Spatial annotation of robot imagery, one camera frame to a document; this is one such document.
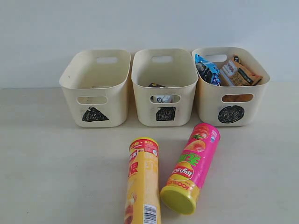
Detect white blue milk carton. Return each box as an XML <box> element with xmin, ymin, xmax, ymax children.
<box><xmin>150</xmin><ymin>95</ymin><xmax>174</xmax><ymax>103</ymax></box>

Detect purple small box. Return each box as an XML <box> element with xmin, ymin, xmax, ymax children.
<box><xmin>148</xmin><ymin>83</ymin><xmax>166</xmax><ymax>88</ymax></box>

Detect blue snack bag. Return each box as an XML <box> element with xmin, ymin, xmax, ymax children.
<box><xmin>194</xmin><ymin>54</ymin><xmax>221</xmax><ymax>86</ymax></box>

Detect pink chips can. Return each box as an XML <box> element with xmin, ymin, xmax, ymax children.
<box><xmin>160</xmin><ymin>123</ymin><xmax>221</xmax><ymax>215</ymax></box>

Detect yellow chips can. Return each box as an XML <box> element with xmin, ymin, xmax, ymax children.
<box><xmin>124</xmin><ymin>137</ymin><xmax>161</xmax><ymax>224</ymax></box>

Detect orange snack bag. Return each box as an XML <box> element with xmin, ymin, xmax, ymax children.
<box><xmin>219</xmin><ymin>55</ymin><xmax>263</xmax><ymax>103</ymax></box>

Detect cream bin square mark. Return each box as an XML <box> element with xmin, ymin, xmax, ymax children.
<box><xmin>131</xmin><ymin>49</ymin><xmax>199</xmax><ymax>126</ymax></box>

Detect cream bin triangle mark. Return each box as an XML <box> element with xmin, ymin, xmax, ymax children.
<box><xmin>59</xmin><ymin>49</ymin><xmax>131</xmax><ymax>128</ymax></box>

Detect cream bin circle mark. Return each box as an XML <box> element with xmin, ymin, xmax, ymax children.
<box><xmin>192</xmin><ymin>47</ymin><xmax>270</xmax><ymax>126</ymax></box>

